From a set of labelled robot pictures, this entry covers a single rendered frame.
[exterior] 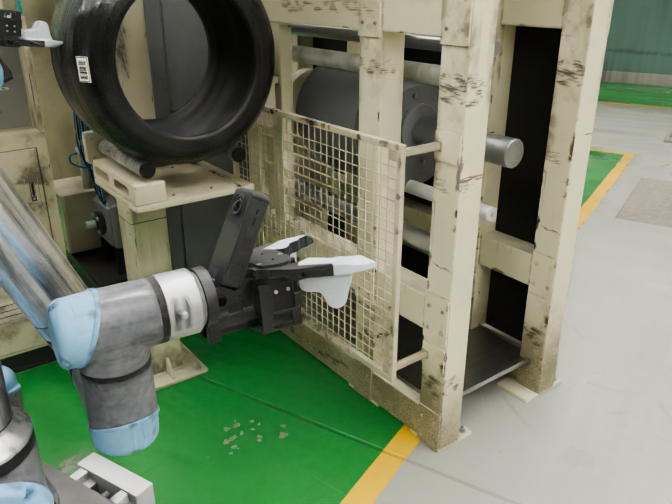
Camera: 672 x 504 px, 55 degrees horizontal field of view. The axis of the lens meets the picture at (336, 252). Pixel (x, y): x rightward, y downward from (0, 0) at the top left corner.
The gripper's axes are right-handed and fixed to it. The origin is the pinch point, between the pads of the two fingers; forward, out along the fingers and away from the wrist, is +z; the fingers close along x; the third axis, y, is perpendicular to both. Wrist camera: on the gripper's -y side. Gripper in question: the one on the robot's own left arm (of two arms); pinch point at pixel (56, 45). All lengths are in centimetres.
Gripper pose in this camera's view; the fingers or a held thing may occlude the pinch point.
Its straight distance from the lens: 181.1
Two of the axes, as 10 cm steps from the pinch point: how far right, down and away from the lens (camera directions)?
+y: 1.0, -9.4, -3.2
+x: -6.0, -3.1, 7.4
